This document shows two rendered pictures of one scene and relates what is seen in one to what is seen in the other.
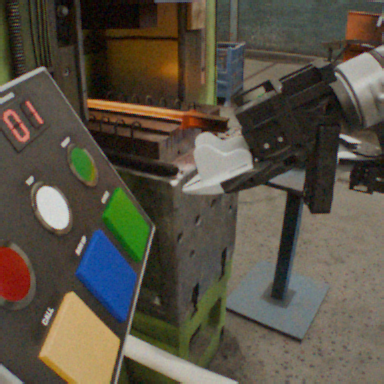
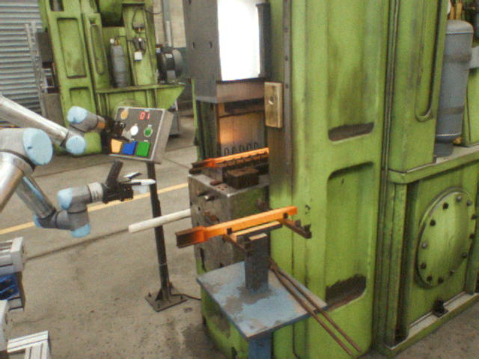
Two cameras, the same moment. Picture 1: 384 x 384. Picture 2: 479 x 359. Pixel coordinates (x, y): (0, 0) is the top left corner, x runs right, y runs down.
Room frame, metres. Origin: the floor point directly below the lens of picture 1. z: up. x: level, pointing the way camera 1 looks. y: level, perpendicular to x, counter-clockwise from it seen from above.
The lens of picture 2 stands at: (1.85, -1.54, 1.51)
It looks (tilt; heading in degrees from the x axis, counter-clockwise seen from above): 18 degrees down; 118
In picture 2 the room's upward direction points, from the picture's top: 3 degrees counter-clockwise
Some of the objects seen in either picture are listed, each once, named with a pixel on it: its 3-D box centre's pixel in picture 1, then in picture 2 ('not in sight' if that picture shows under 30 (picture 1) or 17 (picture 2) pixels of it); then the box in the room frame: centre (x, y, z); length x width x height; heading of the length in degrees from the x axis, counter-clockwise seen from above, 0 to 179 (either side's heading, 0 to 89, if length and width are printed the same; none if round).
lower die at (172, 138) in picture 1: (112, 125); (248, 161); (0.94, 0.21, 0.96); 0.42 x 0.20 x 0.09; 61
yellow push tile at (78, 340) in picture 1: (80, 349); (116, 146); (0.20, 0.10, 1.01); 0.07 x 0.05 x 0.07; 176
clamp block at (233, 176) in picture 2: (195, 117); (242, 178); (1.03, -0.01, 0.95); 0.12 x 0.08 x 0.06; 61
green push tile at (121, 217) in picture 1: (124, 225); (144, 149); (0.40, 0.09, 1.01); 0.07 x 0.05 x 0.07; 176
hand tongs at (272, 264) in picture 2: not in sight; (301, 295); (1.43, -0.39, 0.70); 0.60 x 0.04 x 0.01; 140
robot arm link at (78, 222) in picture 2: not in sight; (75, 221); (0.56, -0.52, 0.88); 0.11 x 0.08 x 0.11; 12
